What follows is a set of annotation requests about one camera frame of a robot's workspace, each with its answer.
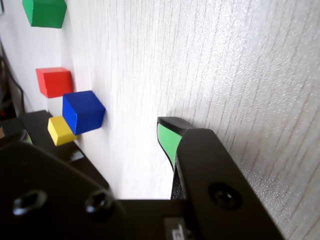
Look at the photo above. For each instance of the blue wooden cube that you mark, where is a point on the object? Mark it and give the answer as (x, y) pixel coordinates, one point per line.
(85, 112)

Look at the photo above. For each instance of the red wooden cube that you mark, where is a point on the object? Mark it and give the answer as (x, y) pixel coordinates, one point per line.
(55, 82)

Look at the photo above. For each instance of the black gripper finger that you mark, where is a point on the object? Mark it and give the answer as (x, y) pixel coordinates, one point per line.
(50, 200)
(215, 175)

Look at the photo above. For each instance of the green wooden cube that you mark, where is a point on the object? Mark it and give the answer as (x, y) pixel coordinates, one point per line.
(42, 12)

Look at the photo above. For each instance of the yellow wooden cube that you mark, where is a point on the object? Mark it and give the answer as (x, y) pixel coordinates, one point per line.
(58, 132)

